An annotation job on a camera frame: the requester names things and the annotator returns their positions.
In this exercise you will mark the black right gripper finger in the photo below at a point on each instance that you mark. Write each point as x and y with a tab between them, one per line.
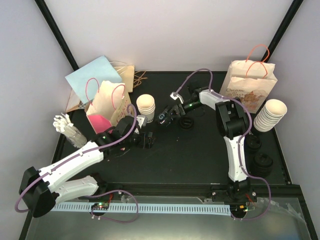
166	112
176	114

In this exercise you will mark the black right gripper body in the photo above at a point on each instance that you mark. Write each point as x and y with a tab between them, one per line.
188	109

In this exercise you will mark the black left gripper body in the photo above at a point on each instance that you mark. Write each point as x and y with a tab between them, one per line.
141	143

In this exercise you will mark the cream paper bag pink sides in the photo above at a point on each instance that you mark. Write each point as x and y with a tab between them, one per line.
108	106

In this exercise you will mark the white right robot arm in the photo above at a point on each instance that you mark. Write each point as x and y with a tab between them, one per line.
232	122

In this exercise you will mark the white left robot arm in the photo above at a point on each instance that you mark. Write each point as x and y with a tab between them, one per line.
41	190

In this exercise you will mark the black coffee cup lid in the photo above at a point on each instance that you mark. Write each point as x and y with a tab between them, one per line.
186	122

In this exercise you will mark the small stack paper cups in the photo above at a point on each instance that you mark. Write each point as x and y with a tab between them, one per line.
146	106

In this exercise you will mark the brown kraft paper bag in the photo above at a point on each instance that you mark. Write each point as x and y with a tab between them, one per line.
129	76

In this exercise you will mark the Cream Bear printed paper bag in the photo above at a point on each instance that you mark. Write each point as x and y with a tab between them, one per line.
250	81

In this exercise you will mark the patterned flat paper bag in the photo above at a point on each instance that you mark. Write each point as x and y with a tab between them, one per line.
74	103

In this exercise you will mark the light blue paper bag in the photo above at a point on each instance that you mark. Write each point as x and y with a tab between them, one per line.
83	81

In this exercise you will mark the tall stack paper cups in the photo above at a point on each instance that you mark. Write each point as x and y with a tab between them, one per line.
270	115

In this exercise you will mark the black lid stacks right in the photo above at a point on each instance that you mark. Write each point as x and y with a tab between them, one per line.
259	164

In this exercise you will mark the light blue slotted cable duct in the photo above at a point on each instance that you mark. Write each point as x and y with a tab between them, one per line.
144	208

